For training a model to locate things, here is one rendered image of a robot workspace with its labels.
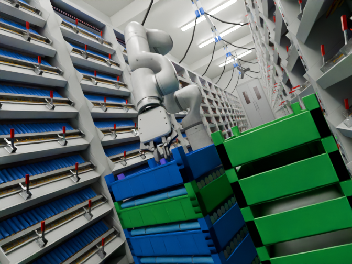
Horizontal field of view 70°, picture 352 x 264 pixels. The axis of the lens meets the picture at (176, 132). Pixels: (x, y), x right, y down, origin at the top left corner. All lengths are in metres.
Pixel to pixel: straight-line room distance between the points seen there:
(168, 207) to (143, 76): 0.43
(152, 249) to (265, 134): 0.42
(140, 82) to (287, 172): 0.52
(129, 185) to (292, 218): 0.39
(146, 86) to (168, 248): 0.47
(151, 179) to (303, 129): 0.35
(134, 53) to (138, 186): 0.49
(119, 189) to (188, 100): 0.85
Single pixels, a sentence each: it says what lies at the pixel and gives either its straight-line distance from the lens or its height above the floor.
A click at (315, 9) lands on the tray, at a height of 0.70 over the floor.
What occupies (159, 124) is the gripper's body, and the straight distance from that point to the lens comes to 0.74.
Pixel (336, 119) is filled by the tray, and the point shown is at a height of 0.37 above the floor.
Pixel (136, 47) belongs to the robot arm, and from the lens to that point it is 0.98.
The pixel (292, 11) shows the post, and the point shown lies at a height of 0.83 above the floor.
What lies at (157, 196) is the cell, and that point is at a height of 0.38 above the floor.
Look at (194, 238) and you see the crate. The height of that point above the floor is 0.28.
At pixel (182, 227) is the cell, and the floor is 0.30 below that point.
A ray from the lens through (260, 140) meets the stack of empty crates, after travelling 0.50.
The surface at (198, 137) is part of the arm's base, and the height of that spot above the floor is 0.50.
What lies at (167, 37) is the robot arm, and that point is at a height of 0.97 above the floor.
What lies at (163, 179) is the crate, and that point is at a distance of 0.60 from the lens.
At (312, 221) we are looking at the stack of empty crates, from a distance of 0.54.
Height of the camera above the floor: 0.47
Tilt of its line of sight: 4 degrees up
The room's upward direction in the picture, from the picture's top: 21 degrees counter-clockwise
